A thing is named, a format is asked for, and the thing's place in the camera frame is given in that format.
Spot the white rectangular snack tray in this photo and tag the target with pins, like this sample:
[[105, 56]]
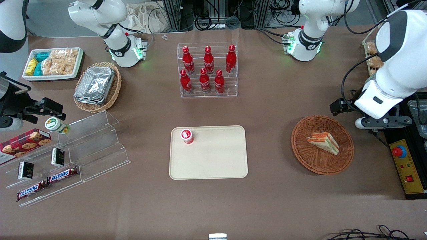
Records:
[[78, 66]]

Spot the white cloth bag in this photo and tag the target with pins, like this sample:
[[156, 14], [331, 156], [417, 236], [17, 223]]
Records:
[[143, 18]]

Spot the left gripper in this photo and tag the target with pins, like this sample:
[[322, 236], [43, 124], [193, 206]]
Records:
[[339, 105]]

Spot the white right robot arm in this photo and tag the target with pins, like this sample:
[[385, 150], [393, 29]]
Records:
[[116, 46]]

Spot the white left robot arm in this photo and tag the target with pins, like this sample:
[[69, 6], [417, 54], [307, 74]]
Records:
[[400, 73]]

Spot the beige plastic tray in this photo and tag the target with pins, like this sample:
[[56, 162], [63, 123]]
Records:
[[217, 156]]

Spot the round brown wicker basket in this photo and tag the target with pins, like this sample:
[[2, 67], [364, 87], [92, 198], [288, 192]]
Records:
[[307, 156]]

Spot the yellow emergency stop box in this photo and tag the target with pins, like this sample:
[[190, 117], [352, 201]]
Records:
[[408, 170]]

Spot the clear acrylic bottle rack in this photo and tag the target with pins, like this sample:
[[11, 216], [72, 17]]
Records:
[[230, 86]]

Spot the clear acrylic stepped shelf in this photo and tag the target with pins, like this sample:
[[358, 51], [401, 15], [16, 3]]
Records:
[[100, 146]]

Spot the green white drink cup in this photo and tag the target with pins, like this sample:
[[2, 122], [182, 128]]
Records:
[[55, 125]]

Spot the clear tray of pastries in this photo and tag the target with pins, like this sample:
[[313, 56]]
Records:
[[373, 61]]

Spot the yellow snack pack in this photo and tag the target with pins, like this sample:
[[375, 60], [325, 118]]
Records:
[[31, 66]]

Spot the stack of foil trays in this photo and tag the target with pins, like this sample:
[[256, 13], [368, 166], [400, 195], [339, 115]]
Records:
[[95, 85]]

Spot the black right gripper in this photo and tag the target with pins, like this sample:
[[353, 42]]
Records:
[[12, 100]]

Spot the oval light wicker basket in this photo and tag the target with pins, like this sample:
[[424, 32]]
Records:
[[115, 86]]

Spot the red bottle on tray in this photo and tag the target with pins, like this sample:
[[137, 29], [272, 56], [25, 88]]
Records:
[[187, 136]]

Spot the red plaid cookie box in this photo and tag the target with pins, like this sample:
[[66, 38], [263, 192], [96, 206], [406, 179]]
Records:
[[23, 143]]

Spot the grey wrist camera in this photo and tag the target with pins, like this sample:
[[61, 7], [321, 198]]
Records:
[[10, 124], [383, 122]]

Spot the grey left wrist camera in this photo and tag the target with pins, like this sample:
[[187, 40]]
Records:
[[383, 122]]

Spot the plastic triangle sandwich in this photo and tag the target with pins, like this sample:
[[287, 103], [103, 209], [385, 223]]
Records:
[[325, 141]]

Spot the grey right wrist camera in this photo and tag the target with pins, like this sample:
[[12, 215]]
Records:
[[10, 124]]

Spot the red cola bottle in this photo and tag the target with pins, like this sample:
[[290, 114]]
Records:
[[204, 82], [208, 61], [188, 61], [185, 83], [219, 83], [231, 61]]

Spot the small black carton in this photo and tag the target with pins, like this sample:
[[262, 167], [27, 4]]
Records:
[[58, 157], [25, 170]]

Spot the Snickers chocolate bar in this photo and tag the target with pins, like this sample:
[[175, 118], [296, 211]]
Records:
[[62, 175], [31, 190]]

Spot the teal snack pack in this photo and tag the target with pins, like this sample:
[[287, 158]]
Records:
[[42, 56], [38, 69]]

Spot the clear bag of crackers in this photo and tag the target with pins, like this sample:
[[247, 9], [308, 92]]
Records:
[[71, 56], [47, 66], [63, 68], [58, 55]]

